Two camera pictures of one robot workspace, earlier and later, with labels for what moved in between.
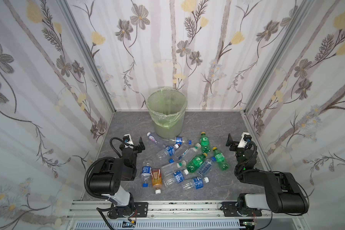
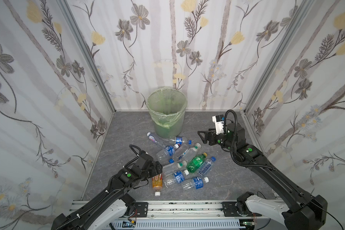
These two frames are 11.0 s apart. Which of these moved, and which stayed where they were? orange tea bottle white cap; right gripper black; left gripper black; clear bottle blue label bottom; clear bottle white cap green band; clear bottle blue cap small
Moved: right gripper black; left gripper black
Stayed: orange tea bottle white cap; clear bottle blue label bottom; clear bottle white cap green band; clear bottle blue cap small
